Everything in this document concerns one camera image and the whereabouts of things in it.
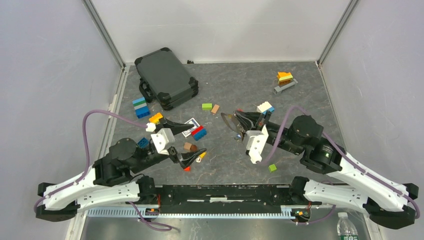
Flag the blue green white lego stack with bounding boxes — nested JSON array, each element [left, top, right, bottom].
[[132, 97, 151, 119]]

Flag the purple cable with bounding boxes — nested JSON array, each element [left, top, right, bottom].
[[258, 105, 421, 226], [33, 109, 173, 232]]

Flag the playing card box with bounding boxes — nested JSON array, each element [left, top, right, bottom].
[[182, 117, 200, 138]]

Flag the grey lego piece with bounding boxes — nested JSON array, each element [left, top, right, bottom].
[[273, 78, 298, 95]]

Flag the blue lego brick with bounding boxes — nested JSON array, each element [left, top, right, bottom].
[[137, 137, 150, 149]]

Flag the green lego brick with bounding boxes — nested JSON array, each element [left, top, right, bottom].
[[201, 103, 213, 111]]

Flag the white cable duct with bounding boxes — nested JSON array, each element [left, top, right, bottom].
[[86, 206, 295, 220]]

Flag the red blue lego block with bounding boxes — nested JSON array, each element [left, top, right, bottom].
[[191, 125, 207, 141]]

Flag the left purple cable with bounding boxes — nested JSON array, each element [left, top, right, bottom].
[[33, 109, 173, 232]]

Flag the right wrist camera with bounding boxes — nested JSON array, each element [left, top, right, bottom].
[[243, 124, 269, 164]]

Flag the plastic water bottle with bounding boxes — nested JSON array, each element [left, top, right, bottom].
[[337, 212, 359, 240]]

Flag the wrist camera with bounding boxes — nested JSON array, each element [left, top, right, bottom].
[[146, 122, 175, 155], [243, 124, 269, 164]]

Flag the tan wooden block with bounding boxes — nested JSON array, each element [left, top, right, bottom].
[[210, 104, 220, 115]]

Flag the white blue lego block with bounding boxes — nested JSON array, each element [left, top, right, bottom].
[[256, 101, 275, 114]]

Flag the black hard case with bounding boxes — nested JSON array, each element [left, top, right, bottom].
[[134, 47, 199, 111]]

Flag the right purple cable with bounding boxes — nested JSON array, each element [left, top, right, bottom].
[[258, 105, 421, 226]]

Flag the metal keyring plate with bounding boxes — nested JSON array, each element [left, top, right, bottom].
[[220, 112, 244, 136]]

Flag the small green cube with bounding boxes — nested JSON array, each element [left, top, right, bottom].
[[268, 164, 277, 173]]

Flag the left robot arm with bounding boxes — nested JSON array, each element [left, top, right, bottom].
[[35, 118, 207, 222]]

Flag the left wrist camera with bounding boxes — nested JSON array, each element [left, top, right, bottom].
[[146, 122, 175, 155]]

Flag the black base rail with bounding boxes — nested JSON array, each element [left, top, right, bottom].
[[135, 184, 309, 214]]

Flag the light wooden block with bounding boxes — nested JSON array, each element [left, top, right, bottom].
[[183, 142, 192, 152]]

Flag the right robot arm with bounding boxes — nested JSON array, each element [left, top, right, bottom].
[[231, 110, 420, 230]]

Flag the yellow lego plate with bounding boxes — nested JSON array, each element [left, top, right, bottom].
[[148, 112, 164, 124]]

